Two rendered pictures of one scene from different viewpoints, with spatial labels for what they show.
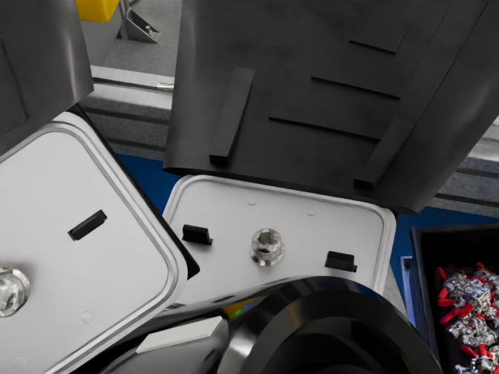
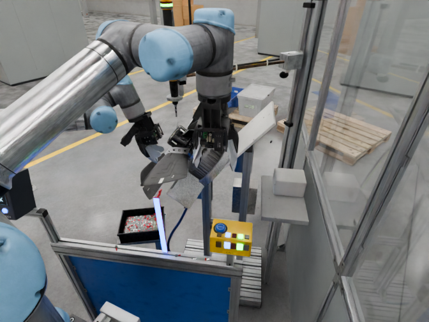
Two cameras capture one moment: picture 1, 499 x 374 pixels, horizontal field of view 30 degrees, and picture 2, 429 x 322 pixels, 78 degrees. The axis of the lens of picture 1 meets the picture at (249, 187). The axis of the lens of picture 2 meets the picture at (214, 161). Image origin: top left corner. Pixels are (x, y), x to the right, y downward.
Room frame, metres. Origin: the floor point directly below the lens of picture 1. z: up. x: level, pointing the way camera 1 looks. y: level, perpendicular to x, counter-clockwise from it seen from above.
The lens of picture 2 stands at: (1.31, -0.04, 1.88)
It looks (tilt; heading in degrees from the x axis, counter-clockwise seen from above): 34 degrees down; 169
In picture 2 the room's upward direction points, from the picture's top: straight up
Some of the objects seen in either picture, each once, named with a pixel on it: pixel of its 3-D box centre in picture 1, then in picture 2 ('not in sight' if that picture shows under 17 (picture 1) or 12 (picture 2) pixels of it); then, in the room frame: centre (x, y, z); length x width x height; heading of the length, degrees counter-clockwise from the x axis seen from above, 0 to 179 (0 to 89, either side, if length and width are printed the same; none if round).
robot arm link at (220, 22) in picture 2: not in sight; (213, 42); (0.78, 0.06, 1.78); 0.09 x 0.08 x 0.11; 133
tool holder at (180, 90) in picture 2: not in sight; (175, 87); (0.19, 0.00, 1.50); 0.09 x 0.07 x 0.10; 106
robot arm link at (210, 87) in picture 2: not in sight; (215, 83); (0.78, 0.06, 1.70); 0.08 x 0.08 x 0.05
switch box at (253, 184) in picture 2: not in sight; (244, 196); (0.09, 0.39, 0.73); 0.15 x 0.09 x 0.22; 71
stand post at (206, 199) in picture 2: not in sight; (207, 232); (0.10, 0.14, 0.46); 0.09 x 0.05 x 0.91; 161
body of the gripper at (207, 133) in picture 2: not in sight; (213, 120); (0.78, 0.06, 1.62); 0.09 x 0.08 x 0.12; 161
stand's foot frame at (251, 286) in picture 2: not in sight; (220, 269); (0.13, 0.23, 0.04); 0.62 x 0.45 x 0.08; 71
